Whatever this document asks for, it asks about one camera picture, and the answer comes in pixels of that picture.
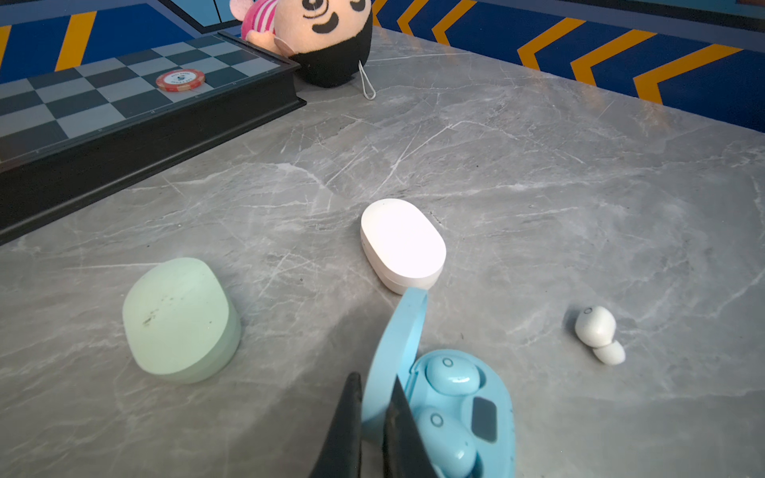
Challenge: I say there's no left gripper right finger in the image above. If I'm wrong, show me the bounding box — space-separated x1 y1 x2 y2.
384 378 437 478

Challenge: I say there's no white earbud case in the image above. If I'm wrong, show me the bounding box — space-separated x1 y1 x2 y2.
361 198 446 295

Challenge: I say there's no pink plush doll head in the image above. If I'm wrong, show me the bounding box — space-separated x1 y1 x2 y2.
229 0 377 101

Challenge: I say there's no light blue earbud case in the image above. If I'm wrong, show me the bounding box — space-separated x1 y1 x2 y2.
362 288 516 477

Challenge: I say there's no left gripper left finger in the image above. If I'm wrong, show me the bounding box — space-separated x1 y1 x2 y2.
310 372 363 478

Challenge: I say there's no white earbud front right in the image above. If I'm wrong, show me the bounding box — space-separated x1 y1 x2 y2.
575 306 626 366

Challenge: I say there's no blue earbud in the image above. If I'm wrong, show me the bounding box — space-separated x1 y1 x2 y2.
416 407 477 478
426 356 480 396

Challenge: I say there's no black white chessboard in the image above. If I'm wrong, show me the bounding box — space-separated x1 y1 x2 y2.
1 32 303 242

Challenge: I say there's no red poker chip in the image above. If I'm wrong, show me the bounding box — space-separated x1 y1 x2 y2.
155 69 206 93

